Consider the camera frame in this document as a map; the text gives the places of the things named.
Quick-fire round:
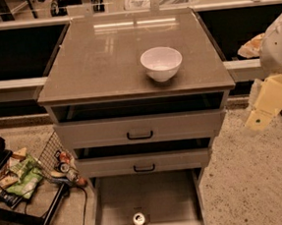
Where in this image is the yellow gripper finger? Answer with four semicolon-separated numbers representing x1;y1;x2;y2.
237;32;264;59
245;74;282;132

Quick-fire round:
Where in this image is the orange soda can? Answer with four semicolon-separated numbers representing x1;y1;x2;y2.
133;212;145;225

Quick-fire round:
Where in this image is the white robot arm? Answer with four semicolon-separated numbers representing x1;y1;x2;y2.
238;13;282;132

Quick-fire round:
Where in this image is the grey drawer cabinet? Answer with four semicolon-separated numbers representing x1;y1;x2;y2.
38;9;234;225

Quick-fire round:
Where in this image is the grey bottom drawer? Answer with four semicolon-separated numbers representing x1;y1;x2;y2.
94;169;205;225

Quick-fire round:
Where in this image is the grey drawer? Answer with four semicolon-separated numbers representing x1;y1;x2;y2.
75;148;210;178
94;169;205;225
53;109;225;150

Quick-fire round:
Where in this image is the grey middle drawer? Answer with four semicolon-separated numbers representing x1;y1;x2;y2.
75;148;210;178

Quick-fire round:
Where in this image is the grey top drawer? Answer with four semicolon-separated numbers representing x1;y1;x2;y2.
53;109;225;150

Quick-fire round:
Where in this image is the red soda can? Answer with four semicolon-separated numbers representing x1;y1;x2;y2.
58;151;71;164

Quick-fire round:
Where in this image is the white ceramic bowl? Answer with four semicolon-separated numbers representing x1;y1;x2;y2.
141;46;183;83

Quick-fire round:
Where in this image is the brown bottle in basket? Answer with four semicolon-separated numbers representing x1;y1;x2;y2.
67;169;87;187

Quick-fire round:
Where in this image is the green snack bag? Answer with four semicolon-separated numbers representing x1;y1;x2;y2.
6;155;43;199

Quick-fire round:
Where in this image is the blue snack bag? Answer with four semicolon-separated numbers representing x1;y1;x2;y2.
0;191;22;208

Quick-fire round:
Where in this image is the black top drawer handle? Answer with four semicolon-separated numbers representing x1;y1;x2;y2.
126;131;154;141

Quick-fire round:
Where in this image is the black drawer handle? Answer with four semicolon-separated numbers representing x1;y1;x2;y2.
126;131;154;141
133;164;156;173

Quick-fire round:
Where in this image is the black middle drawer handle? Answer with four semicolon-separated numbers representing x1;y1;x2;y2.
133;164;156;173

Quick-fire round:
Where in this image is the black power cable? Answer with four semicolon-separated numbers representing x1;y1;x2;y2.
74;186;91;225

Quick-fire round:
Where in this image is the wire mesh basket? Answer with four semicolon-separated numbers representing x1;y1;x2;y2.
37;132;84;187

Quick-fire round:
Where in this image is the black cart frame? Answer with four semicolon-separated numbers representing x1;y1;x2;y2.
0;130;73;225

